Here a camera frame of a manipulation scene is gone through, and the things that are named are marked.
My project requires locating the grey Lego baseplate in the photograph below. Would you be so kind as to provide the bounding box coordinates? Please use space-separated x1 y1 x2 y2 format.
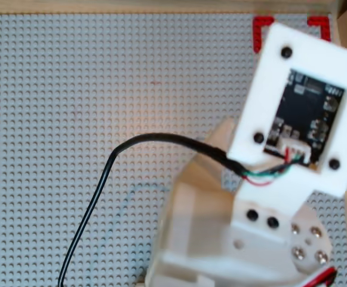
0 13 347 287

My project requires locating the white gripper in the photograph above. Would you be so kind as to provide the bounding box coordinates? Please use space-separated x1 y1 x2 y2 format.
145 154 310 287

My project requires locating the black camera cable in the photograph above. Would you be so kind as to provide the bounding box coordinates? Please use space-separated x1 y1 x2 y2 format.
56 133 311 287

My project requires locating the red L-shaped Lego beam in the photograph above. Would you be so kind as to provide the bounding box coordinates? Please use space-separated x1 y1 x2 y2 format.
251 16 275 54
306 16 332 42

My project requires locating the red black white servo cable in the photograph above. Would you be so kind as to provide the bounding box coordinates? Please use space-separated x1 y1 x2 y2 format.
297 267 339 287

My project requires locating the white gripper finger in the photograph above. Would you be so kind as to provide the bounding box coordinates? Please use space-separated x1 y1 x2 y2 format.
191 117 238 168
288 194 334 274

